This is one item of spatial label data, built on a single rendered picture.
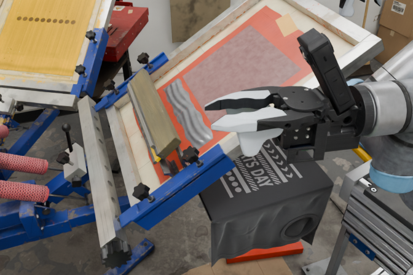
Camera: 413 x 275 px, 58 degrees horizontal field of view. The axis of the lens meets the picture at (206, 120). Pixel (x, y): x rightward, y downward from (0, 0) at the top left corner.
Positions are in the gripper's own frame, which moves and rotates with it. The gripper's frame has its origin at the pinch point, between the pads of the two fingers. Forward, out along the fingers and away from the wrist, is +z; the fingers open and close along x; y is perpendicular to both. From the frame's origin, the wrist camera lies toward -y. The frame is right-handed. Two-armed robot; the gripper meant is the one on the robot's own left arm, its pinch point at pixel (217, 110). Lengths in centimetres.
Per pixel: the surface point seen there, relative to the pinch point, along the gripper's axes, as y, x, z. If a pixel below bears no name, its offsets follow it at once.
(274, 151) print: 63, 78, -37
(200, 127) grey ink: 34, 54, -5
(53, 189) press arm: 53, 58, 42
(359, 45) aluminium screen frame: 8, 43, -45
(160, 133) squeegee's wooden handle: 31, 49, 7
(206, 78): 27, 73, -10
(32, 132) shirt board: 61, 110, 62
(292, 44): 14, 63, -35
